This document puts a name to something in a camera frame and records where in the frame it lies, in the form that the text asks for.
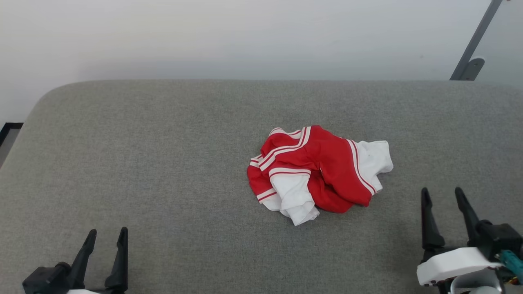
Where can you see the grey metal bracket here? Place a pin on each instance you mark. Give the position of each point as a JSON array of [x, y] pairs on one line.
[[474, 68]]

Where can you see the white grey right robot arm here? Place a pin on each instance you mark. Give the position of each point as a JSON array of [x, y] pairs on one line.
[[482, 286]]

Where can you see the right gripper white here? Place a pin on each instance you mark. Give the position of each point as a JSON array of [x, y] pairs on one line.
[[453, 265]]

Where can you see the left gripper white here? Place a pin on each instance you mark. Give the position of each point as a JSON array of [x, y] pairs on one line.
[[98, 292]]

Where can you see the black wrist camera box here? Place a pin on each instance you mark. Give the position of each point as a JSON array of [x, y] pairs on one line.
[[43, 279], [500, 239]]

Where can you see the red and white jersey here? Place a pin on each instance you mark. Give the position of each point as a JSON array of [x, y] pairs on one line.
[[327, 163]]

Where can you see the black framed panel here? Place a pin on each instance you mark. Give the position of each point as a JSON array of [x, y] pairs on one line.
[[7, 136]]

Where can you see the teal connector part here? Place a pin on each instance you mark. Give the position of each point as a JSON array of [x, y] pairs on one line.
[[510, 263]]

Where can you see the grey metal bar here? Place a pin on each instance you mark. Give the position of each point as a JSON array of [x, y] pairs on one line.
[[476, 38]]

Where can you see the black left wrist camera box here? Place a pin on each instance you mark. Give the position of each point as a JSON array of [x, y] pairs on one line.
[[43, 279]]

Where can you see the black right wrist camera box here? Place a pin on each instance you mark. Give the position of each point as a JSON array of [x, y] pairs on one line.
[[500, 239]]

